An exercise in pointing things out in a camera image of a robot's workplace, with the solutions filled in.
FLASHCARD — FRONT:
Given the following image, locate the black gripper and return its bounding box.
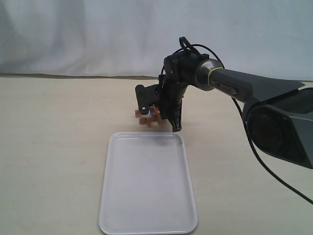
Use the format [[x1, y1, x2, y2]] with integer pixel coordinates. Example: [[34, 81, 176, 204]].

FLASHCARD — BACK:
[[159, 54, 208, 132]]

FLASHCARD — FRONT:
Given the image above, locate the white plastic tray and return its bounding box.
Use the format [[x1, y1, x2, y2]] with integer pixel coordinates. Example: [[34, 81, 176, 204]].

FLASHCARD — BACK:
[[99, 132, 198, 235]]

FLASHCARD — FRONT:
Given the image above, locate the notched wooden piece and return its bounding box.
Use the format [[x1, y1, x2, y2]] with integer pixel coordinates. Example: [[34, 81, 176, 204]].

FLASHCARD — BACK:
[[151, 106, 162, 125], [141, 114, 162, 127], [136, 111, 152, 127], [135, 106, 160, 118]]

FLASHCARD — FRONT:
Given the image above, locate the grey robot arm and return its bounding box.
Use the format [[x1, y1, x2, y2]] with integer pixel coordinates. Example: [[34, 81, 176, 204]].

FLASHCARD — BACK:
[[158, 53, 313, 168]]

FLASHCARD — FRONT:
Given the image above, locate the white backdrop cloth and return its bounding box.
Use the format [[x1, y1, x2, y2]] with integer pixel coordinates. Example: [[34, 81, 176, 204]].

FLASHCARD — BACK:
[[0, 0, 313, 80]]

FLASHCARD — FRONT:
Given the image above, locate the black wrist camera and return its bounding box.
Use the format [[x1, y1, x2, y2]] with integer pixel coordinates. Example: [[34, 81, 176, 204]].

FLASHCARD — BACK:
[[135, 84, 161, 114]]

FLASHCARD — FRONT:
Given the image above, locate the black cable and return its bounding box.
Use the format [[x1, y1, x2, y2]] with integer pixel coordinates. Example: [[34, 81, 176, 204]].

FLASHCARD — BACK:
[[160, 36, 313, 205]]

